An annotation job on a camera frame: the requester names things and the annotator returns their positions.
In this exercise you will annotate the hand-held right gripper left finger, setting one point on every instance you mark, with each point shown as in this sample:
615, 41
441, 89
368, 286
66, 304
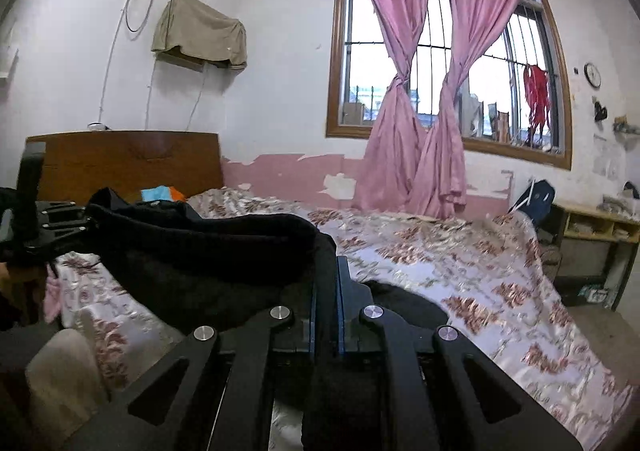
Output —
295, 331

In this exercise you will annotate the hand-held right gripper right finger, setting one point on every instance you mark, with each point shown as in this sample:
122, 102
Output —
352, 326

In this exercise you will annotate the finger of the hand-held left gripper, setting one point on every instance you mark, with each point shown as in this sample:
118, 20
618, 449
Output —
60, 208
62, 231

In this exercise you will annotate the black padded jacket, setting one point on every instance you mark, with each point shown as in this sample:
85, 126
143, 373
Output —
200, 251

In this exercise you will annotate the pink fuzzy cloth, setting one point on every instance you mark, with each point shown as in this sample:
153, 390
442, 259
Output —
51, 301

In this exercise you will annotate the wooden headboard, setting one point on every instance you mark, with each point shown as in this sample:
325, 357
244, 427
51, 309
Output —
125, 161

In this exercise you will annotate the small white device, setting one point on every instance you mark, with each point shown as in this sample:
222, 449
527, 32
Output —
97, 126

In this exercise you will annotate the orange blue brown garment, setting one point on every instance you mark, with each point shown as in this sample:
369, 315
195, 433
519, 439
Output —
160, 194

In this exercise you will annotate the floral satin bedspread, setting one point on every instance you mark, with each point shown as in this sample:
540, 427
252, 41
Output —
450, 271

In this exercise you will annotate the beige cloth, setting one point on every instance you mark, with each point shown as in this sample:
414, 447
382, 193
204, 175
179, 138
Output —
65, 381

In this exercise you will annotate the pink knotted curtain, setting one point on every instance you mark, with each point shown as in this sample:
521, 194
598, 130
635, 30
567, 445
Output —
450, 156
395, 141

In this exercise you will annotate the blue backpack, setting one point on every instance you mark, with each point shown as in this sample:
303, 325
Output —
537, 203

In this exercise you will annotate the small printed box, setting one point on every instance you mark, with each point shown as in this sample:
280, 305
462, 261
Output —
594, 295

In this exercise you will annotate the wooden shelf desk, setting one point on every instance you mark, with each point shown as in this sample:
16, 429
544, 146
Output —
590, 251

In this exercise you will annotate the wooden framed barred window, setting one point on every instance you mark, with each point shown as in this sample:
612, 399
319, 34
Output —
500, 91

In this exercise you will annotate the red hanging garment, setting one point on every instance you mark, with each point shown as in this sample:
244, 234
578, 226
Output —
537, 96

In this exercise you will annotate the wooden wall shelf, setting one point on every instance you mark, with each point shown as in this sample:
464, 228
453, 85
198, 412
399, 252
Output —
180, 62

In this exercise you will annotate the cloth-covered wall box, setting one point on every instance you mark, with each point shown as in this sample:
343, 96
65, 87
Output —
200, 31

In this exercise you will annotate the black wall-mounted object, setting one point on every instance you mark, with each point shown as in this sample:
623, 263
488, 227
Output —
600, 111

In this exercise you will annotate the small cluttered wall shelf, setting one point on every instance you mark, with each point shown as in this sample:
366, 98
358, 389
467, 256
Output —
627, 127

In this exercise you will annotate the round wall clock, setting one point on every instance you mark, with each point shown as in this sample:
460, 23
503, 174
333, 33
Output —
592, 75

